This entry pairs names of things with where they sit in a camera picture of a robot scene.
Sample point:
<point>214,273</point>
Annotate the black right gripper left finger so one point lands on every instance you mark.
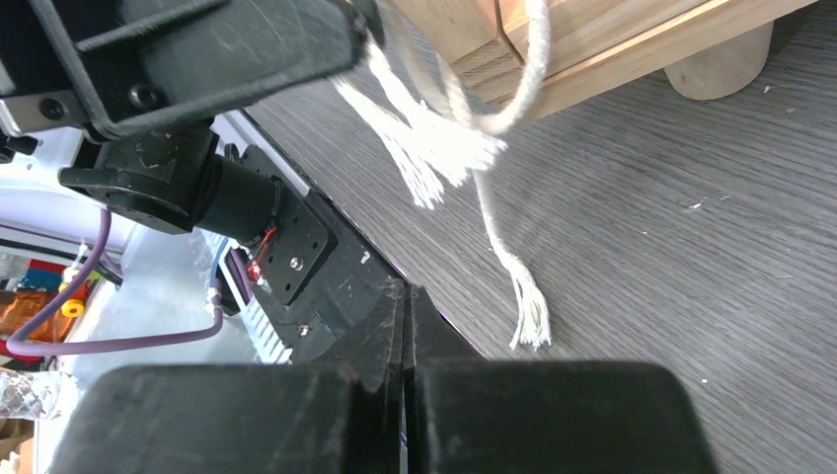
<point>339,413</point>

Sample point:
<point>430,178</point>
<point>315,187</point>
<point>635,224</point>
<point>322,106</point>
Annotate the pink unicorn print cushion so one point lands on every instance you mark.
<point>437,138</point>

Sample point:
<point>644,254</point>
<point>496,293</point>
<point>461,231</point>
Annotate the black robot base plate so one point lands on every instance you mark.
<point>321,275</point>

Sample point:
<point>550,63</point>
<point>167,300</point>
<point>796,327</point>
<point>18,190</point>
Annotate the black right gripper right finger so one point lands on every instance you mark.
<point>469,414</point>

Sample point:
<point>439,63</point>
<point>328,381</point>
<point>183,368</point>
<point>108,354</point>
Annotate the wooden slatted pet bed frame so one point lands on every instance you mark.
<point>595,45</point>

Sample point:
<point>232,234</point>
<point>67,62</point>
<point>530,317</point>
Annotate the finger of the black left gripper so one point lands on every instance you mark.
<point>120,68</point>

